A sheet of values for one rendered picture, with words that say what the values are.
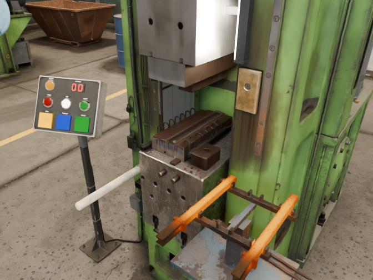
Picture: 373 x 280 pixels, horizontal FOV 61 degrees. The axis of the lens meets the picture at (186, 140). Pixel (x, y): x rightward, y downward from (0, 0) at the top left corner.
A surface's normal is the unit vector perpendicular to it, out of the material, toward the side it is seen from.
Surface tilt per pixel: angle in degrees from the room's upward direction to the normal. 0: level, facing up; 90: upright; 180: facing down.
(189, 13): 90
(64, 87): 60
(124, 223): 0
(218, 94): 90
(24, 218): 0
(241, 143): 90
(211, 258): 0
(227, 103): 90
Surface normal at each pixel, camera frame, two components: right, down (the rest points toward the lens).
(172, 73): -0.61, 0.38
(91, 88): -0.18, -0.03
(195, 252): 0.01, -0.88
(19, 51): 0.77, 0.32
